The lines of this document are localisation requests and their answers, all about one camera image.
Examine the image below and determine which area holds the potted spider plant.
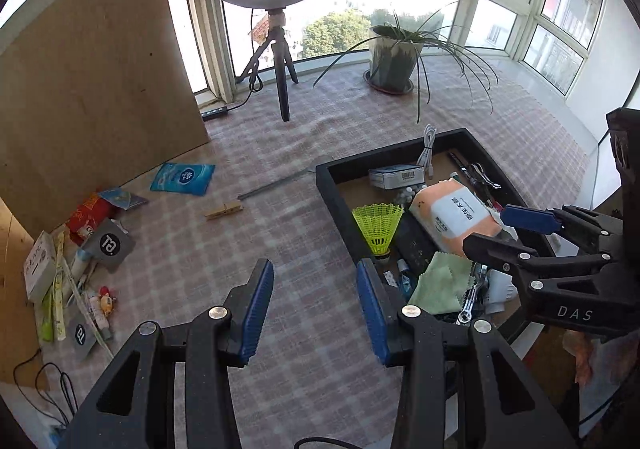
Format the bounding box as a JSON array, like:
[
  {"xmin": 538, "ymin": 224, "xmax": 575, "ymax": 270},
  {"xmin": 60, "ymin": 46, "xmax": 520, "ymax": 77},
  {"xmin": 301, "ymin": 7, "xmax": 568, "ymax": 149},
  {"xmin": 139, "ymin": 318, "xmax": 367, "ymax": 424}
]
[{"xmin": 314, "ymin": 10, "xmax": 499, "ymax": 122}]

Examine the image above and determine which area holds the white bead cluster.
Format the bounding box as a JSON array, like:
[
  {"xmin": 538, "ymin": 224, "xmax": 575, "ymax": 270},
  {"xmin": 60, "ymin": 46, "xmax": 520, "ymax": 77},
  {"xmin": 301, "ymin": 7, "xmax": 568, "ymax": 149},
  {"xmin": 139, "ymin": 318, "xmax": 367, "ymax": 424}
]
[{"xmin": 393, "ymin": 184, "xmax": 425, "ymax": 208}]

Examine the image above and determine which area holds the large wooden board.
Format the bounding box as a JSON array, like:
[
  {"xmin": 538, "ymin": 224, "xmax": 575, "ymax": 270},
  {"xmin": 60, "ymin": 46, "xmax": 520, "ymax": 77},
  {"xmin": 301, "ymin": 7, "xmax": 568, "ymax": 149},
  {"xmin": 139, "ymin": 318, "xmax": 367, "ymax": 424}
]
[{"xmin": 1, "ymin": 0, "xmax": 208, "ymax": 235}]

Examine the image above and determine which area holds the metal spoon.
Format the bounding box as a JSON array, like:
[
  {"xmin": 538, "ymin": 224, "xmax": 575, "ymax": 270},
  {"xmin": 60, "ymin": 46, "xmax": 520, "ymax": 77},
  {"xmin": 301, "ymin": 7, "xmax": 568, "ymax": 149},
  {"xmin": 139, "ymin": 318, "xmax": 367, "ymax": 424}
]
[{"xmin": 238, "ymin": 168, "xmax": 312, "ymax": 201}]

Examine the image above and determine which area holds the green cleaning cloth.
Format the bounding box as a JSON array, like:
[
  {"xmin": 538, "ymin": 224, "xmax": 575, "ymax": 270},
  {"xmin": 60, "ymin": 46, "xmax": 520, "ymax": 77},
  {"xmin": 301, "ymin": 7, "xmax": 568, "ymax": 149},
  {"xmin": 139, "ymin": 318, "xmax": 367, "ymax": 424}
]
[{"xmin": 409, "ymin": 252, "xmax": 474, "ymax": 315}]

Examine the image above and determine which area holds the white paper sachet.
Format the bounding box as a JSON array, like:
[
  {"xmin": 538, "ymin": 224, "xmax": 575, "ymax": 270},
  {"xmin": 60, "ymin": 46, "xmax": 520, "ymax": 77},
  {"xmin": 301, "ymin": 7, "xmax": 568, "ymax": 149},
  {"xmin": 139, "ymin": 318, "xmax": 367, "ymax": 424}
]
[{"xmin": 483, "ymin": 269, "xmax": 518, "ymax": 315}]

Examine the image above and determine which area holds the grey square card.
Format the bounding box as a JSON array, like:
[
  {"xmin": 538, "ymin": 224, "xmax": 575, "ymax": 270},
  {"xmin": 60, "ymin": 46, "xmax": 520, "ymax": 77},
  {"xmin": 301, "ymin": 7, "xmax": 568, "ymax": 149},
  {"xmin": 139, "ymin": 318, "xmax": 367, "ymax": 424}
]
[{"xmin": 81, "ymin": 218, "xmax": 136, "ymax": 273}]

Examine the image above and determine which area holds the wooden clothespin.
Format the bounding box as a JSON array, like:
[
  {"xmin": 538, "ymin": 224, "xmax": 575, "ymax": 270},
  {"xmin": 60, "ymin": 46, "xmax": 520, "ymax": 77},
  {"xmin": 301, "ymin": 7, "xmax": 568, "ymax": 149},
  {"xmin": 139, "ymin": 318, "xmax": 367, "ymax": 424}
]
[{"xmin": 204, "ymin": 200, "xmax": 243, "ymax": 221}]

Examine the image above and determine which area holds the orange tissue pack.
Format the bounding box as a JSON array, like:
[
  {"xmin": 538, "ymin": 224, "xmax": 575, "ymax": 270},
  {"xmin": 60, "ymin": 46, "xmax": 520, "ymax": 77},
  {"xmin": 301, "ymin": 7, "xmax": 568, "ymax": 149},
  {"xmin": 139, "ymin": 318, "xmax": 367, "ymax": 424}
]
[{"xmin": 409, "ymin": 178, "xmax": 502, "ymax": 257}]

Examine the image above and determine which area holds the metal clip wrench tool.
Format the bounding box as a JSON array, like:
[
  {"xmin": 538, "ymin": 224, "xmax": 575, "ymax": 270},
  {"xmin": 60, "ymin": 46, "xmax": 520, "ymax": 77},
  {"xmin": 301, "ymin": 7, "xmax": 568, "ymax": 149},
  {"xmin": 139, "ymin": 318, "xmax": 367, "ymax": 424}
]
[{"xmin": 457, "ymin": 261, "xmax": 488, "ymax": 325}]

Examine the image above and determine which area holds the silver tin box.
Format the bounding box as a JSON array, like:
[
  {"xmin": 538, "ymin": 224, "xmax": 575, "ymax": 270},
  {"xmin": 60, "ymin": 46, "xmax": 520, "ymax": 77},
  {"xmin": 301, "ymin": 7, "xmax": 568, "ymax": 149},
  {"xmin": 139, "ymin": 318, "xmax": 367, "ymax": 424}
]
[{"xmin": 369, "ymin": 164, "xmax": 425, "ymax": 190}]

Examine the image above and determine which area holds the red packet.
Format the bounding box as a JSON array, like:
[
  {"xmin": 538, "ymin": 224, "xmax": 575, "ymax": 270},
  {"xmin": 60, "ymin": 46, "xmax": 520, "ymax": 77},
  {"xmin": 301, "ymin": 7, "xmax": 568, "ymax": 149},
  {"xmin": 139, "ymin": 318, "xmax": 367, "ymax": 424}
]
[{"xmin": 65, "ymin": 192, "xmax": 117, "ymax": 247}]

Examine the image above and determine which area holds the pink checkered tablecloth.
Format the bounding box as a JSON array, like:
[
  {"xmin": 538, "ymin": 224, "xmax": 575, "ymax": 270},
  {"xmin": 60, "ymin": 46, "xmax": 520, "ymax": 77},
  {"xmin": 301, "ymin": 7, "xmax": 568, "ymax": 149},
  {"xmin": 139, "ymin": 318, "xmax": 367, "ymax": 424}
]
[{"xmin": 34, "ymin": 56, "xmax": 591, "ymax": 449}]

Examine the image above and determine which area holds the black tripod stand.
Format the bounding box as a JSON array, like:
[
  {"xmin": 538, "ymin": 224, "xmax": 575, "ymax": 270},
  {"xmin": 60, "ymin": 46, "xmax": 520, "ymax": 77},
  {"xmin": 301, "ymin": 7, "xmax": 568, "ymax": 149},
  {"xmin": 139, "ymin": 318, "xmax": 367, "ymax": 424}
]
[{"xmin": 235, "ymin": 9, "xmax": 298, "ymax": 122}]

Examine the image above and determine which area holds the black storage tray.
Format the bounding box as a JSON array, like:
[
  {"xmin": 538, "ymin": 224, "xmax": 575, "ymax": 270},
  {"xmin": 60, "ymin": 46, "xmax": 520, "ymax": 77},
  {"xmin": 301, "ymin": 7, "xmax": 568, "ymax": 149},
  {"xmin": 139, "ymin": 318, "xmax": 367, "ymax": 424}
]
[{"xmin": 316, "ymin": 128, "xmax": 552, "ymax": 321}]

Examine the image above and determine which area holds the blue wet wipe packet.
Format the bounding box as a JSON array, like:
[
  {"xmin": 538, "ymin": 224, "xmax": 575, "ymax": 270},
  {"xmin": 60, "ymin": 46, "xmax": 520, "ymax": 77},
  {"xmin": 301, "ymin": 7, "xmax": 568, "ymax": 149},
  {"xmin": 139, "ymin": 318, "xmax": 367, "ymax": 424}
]
[{"xmin": 150, "ymin": 162, "xmax": 215, "ymax": 197}]

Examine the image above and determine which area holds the yellow green chopstick sleeve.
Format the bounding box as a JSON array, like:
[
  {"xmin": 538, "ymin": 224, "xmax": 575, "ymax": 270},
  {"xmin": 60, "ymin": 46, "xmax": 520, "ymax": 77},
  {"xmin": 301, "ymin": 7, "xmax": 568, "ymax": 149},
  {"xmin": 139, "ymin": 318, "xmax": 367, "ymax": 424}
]
[{"xmin": 40, "ymin": 230, "xmax": 66, "ymax": 343}]

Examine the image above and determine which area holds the small grey card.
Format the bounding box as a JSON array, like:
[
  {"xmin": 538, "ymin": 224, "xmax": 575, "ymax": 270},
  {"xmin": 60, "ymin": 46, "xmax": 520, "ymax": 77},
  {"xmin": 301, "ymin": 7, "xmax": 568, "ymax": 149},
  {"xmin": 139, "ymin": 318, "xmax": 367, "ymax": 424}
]
[{"xmin": 68, "ymin": 313, "xmax": 96, "ymax": 361}]

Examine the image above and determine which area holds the white small box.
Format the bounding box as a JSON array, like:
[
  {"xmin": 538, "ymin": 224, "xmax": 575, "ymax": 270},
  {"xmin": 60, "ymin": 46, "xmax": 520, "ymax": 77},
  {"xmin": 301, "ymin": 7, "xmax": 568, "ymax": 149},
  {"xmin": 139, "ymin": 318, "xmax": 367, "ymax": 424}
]
[{"xmin": 23, "ymin": 231, "xmax": 55, "ymax": 305}]

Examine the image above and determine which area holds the wooden slat panel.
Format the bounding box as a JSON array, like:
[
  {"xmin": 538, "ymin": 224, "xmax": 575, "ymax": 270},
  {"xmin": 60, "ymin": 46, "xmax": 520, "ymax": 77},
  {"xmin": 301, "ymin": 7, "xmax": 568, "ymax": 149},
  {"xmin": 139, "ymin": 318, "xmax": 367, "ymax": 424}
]
[{"xmin": 0, "ymin": 202, "xmax": 43, "ymax": 389}]

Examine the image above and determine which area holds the black inline cable switch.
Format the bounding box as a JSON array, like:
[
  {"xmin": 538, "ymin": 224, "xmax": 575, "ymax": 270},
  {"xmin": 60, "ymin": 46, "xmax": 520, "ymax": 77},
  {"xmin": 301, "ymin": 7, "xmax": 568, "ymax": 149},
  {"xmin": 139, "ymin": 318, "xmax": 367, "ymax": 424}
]
[{"xmin": 201, "ymin": 106, "xmax": 229, "ymax": 122}]

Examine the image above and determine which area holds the small toy bottle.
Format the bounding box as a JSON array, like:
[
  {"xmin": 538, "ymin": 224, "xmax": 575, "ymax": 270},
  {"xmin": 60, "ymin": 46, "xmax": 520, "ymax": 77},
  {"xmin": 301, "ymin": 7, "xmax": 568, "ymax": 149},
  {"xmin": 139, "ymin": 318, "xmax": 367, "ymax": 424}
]
[{"xmin": 86, "ymin": 285, "xmax": 116, "ymax": 337}]

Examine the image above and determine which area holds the yellow plastic shuttlecock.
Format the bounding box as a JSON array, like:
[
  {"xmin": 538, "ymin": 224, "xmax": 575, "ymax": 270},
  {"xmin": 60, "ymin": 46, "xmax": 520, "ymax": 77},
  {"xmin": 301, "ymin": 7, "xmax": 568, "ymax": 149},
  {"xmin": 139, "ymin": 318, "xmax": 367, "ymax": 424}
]
[{"xmin": 352, "ymin": 203, "xmax": 404, "ymax": 256}]

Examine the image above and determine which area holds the blue picture card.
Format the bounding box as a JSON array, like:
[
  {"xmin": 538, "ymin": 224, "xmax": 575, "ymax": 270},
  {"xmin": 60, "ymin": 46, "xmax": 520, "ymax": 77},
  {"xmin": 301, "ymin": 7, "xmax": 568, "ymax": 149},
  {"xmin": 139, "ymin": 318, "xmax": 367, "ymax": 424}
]
[{"xmin": 99, "ymin": 187, "xmax": 149, "ymax": 211}]

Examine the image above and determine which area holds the white usb cable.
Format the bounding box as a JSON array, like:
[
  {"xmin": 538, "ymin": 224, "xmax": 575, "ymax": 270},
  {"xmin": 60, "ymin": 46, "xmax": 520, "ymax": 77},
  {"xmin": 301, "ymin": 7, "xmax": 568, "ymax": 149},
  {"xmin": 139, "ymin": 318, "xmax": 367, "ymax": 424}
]
[{"xmin": 415, "ymin": 123, "xmax": 438, "ymax": 180}]

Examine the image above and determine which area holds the black ballpoint pen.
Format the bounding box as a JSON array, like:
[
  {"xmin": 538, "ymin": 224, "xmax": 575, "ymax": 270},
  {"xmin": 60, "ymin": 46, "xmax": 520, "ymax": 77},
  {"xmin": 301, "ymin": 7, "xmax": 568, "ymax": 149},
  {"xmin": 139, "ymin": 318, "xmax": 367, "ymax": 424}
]
[{"xmin": 447, "ymin": 151, "xmax": 502, "ymax": 211}]

